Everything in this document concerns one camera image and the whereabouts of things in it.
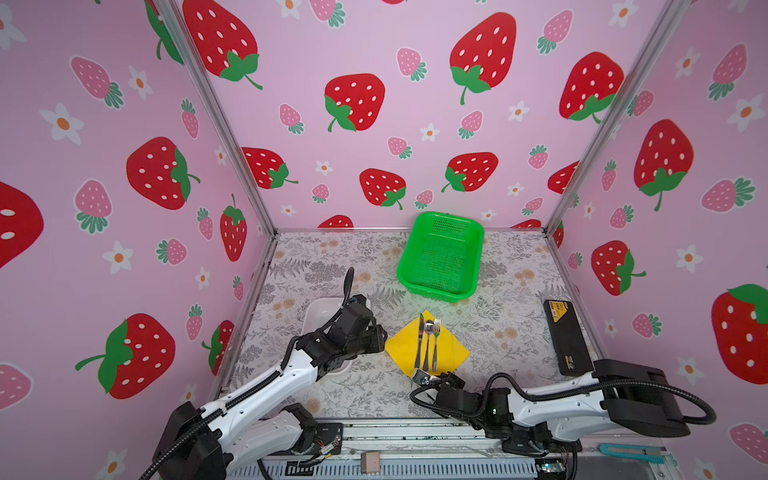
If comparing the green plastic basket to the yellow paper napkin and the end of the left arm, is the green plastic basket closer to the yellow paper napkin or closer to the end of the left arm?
the yellow paper napkin

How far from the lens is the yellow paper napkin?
2.87 ft

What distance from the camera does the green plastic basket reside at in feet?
3.47

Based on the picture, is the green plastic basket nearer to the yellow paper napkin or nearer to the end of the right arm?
the yellow paper napkin

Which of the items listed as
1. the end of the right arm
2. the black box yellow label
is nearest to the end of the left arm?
the end of the right arm

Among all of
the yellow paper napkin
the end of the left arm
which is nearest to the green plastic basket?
the yellow paper napkin

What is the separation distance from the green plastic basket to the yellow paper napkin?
14cm

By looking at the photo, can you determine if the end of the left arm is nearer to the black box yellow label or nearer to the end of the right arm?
the end of the right arm
